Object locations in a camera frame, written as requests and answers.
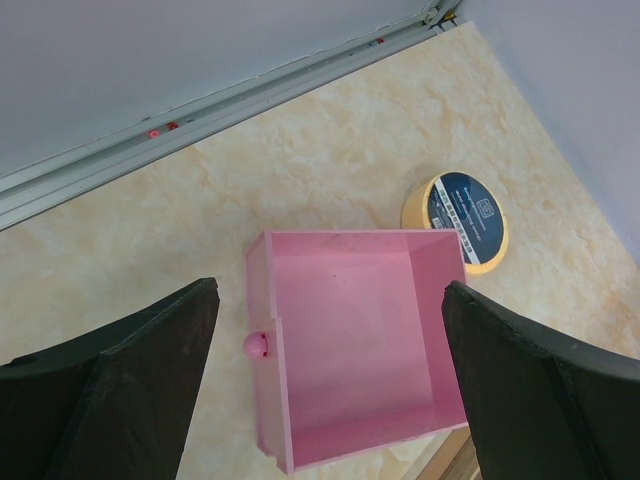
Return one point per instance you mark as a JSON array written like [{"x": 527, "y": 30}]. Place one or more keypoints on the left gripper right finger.
[{"x": 540, "y": 404}]

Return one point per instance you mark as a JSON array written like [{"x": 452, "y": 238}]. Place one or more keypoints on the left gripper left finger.
[{"x": 114, "y": 403}]

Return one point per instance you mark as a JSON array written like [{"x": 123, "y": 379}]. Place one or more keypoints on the wooden chess board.
[{"x": 454, "y": 460}]

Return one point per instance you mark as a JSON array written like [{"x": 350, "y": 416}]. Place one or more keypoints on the pink open box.
[{"x": 347, "y": 341}]

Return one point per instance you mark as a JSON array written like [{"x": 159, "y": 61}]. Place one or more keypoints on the yellow tape roll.
[{"x": 458, "y": 201}]

